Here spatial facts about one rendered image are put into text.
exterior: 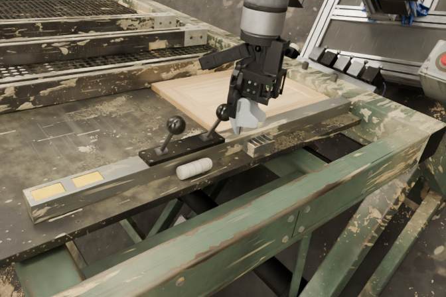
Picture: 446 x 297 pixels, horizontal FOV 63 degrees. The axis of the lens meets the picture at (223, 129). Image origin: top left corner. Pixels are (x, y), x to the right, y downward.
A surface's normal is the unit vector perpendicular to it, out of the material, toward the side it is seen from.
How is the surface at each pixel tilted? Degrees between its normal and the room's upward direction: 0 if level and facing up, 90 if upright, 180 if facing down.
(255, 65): 40
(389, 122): 36
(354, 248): 0
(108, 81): 90
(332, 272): 0
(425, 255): 0
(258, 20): 46
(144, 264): 54
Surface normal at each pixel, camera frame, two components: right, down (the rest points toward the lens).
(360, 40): -0.55, -0.33
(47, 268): 0.11, -0.87
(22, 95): 0.63, 0.44
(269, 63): -0.51, 0.37
